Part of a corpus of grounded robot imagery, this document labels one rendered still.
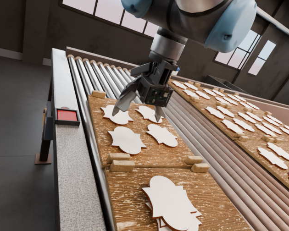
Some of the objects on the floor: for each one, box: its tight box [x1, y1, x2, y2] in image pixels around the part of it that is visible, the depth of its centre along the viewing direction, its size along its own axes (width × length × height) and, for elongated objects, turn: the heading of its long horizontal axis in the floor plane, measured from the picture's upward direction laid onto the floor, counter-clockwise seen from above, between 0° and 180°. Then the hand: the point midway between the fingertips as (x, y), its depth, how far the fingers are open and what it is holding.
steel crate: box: [203, 75, 252, 96], centre depth 485 cm, size 80×101×67 cm
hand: (135, 118), depth 57 cm, fingers open, 14 cm apart
